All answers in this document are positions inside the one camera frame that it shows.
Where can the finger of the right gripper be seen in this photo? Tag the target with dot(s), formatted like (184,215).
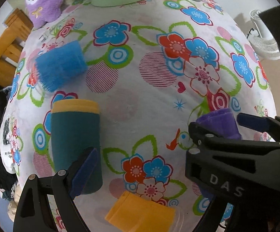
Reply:
(223,165)
(261,124)

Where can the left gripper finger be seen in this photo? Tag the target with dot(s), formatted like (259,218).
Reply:
(33,210)

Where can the teal cup with yellow rim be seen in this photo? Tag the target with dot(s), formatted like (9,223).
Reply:
(75,127)

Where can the cream cloth bundle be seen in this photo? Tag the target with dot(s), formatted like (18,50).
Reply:
(12,206)

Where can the white floor fan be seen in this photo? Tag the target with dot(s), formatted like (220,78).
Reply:
(261,39)

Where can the floral tablecloth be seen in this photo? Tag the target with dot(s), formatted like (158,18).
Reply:
(153,67)

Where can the wooden chair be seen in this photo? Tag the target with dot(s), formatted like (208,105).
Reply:
(19,26)

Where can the purple plush toy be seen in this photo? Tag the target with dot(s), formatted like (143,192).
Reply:
(41,12)

